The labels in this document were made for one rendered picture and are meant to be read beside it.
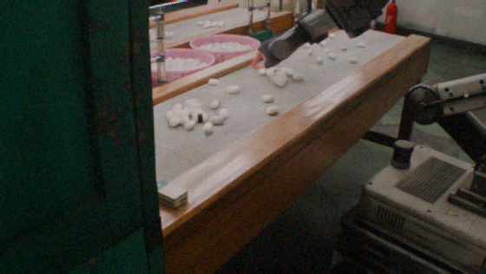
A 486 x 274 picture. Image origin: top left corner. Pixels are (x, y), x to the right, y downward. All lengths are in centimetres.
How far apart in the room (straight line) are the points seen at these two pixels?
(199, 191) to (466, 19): 511
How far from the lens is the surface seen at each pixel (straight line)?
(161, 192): 80
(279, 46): 124
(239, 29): 209
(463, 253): 140
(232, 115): 120
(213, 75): 144
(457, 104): 141
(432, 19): 582
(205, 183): 86
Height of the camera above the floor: 122
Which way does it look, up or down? 25 degrees down
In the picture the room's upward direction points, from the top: 2 degrees clockwise
